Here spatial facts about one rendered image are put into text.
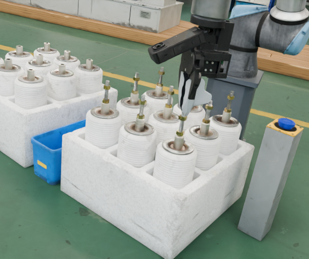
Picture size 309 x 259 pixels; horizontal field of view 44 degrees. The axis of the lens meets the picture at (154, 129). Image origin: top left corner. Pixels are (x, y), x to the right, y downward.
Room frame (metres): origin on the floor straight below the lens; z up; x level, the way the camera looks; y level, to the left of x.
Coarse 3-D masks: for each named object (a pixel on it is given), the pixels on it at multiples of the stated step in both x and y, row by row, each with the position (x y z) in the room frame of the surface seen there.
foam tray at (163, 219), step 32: (64, 160) 0.90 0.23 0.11; (96, 160) 0.83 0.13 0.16; (224, 160) 0.89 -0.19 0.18; (64, 192) 0.89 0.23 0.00; (96, 192) 0.82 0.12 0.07; (128, 192) 0.77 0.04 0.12; (160, 192) 0.72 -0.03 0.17; (192, 192) 0.72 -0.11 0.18; (224, 192) 0.88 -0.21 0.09; (128, 224) 0.76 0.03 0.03; (160, 224) 0.71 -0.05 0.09; (192, 224) 0.75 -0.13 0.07
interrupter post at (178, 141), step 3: (177, 135) 0.79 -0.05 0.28; (177, 138) 0.78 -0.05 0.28; (180, 138) 0.78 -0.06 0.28; (183, 138) 0.79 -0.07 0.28; (174, 141) 0.79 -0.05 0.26; (177, 141) 0.78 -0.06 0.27; (180, 141) 0.78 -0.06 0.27; (183, 141) 0.79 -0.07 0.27; (174, 144) 0.79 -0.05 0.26; (177, 144) 0.78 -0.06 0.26; (180, 144) 0.78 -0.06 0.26; (174, 147) 0.79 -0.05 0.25; (177, 147) 0.78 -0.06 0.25; (180, 147) 0.78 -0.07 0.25
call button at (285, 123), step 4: (280, 120) 0.85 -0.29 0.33; (284, 120) 0.86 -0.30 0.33; (288, 120) 0.86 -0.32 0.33; (292, 120) 0.87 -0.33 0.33; (280, 124) 0.85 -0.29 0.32; (284, 124) 0.84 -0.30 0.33; (288, 124) 0.84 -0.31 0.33; (292, 124) 0.84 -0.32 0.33; (284, 128) 0.84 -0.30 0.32; (288, 128) 0.84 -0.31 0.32
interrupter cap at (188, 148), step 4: (164, 140) 0.81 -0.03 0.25; (168, 140) 0.81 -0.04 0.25; (172, 140) 0.82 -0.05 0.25; (184, 140) 0.82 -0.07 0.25; (164, 144) 0.79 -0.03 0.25; (168, 144) 0.79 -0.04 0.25; (172, 144) 0.80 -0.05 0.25; (184, 144) 0.81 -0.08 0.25; (188, 144) 0.81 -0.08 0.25; (164, 148) 0.77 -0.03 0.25; (168, 148) 0.77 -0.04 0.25; (172, 148) 0.78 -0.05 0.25; (184, 148) 0.79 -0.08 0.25; (188, 148) 0.79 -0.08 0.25; (192, 148) 0.79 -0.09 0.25; (172, 152) 0.76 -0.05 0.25; (176, 152) 0.76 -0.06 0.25; (180, 152) 0.76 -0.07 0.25; (184, 152) 0.77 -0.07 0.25; (188, 152) 0.77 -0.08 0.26
